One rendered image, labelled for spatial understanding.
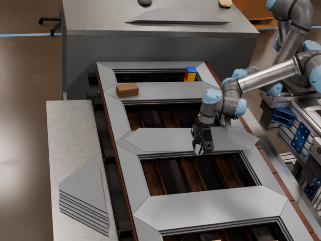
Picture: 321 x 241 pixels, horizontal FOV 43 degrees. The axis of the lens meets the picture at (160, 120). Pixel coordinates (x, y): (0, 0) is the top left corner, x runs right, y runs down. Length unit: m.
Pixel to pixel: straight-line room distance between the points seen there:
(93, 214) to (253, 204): 0.71
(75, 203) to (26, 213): 1.02
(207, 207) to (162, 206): 0.20
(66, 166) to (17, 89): 1.92
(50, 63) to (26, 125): 0.98
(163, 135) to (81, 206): 0.58
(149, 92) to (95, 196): 0.82
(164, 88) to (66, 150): 0.73
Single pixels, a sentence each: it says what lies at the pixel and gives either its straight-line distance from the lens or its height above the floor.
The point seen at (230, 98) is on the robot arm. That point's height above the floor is 1.24.
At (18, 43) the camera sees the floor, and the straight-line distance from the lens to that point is 4.59.
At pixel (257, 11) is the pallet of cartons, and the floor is 0.25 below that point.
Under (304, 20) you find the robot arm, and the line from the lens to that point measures 2.05.
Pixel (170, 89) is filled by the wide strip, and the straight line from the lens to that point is 2.47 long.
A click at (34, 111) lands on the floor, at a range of 3.60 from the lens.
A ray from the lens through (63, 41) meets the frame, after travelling 3.23.
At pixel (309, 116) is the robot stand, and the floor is 0.94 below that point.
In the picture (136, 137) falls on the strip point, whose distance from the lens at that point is 2.08.
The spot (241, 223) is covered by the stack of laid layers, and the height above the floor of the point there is 0.83.
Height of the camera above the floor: 2.20
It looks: 38 degrees down
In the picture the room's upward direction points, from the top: 10 degrees clockwise
